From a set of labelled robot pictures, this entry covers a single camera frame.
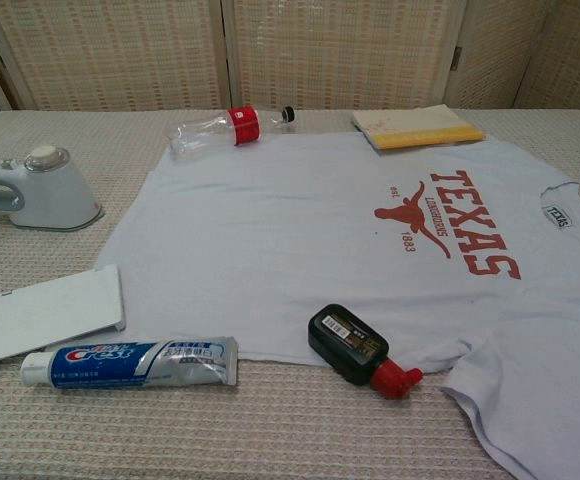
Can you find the white plastic board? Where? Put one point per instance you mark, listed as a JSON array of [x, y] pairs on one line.
[[50, 310]]

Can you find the woven folding screen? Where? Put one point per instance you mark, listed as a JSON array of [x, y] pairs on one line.
[[120, 55]]

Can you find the beige woven tablecloth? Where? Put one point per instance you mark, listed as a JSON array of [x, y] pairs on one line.
[[270, 430]]

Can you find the white handheld steam iron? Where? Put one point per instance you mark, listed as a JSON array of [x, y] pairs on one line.
[[55, 195]]

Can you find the white Texas Longhorns t-shirt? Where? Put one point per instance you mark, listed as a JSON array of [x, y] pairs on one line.
[[280, 230]]

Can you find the cream and yellow book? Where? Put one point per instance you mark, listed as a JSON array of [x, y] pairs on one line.
[[420, 125]]

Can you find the black bottle with red cap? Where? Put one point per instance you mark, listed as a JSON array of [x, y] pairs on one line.
[[345, 340]]

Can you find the blue Crest toothpaste tube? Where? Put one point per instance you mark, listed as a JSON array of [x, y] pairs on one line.
[[120, 362]]

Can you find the clear bottle with red label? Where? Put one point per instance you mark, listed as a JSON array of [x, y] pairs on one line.
[[205, 135]]

